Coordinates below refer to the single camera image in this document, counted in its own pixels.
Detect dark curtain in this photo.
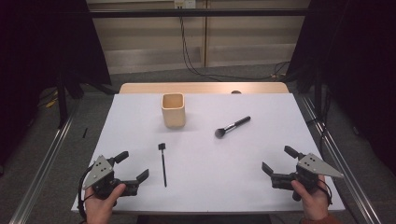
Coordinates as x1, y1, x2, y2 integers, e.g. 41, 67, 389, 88
0, 0, 112, 175
284, 0, 396, 176

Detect white table mat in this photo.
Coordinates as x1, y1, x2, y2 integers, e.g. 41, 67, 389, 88
70, 92, 346, 215

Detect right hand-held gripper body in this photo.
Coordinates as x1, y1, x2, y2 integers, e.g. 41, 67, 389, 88
270, 152, 346, 203

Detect aluminium rail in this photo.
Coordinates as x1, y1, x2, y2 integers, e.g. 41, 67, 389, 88
298, 94, 382, 224
8, 102, 78, 224

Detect thin black makeup brush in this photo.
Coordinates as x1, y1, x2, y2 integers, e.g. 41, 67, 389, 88
157, 142, 168, 189

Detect left hand-held gripper cable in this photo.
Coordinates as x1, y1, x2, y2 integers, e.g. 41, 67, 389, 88
77, 164, 96, 222

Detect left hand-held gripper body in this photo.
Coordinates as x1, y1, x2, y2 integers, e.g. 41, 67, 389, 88
81, 154, 140, 201

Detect black powder makeup brush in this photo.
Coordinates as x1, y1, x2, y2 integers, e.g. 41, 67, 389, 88
214, 115, 252, 140

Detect person's left hand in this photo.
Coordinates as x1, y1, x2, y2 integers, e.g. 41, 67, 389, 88
83, 182, 127, 224

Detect white wall socket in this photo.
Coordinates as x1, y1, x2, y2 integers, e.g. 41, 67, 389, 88
174, 0, 196, 9

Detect black metal stand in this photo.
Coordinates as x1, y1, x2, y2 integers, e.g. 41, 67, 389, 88
313, 68, 324, 120
56, 73, 70, 130

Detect right hand-held gripper cable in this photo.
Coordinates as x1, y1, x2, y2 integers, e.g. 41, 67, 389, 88
317, 178, 333, 206

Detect black power cable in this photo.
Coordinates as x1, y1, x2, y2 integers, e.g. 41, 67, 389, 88
178, 7, 290, 82

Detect black horizontal bar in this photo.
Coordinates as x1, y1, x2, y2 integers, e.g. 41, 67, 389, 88
88, 8, 312, 19

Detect person's right hand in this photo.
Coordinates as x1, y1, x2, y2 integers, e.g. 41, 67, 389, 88
290, 175, 331, 222

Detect hand-held gripper cable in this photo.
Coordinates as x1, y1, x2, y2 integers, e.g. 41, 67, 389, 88
317, 178, 333, 206
77, 164, 96, 222

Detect beige square cup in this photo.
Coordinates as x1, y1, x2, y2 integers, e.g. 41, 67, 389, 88
161, 92, 187, 129

